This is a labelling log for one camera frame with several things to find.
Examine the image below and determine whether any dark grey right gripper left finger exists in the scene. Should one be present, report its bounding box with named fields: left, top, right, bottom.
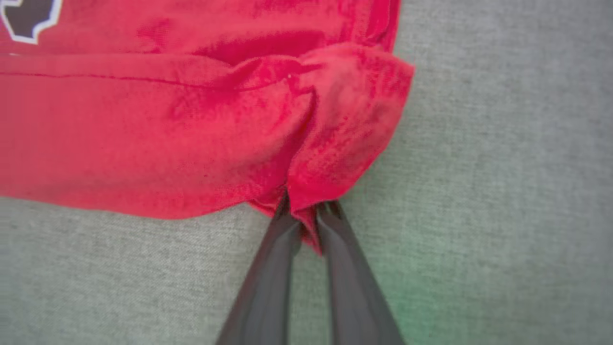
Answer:
left=216, top=192, right=303, bottom=345

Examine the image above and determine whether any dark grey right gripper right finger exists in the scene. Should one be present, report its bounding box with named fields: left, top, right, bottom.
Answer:
left=316, top=200, right=408, bottom=345

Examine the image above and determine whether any red jersey with white sleeves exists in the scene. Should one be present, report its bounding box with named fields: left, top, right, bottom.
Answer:
left=0, top=0, right=415, bottom=257

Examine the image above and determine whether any grey fabric sofa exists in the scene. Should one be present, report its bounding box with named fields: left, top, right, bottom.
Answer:
left=0, top=0, right=613, bottom=345

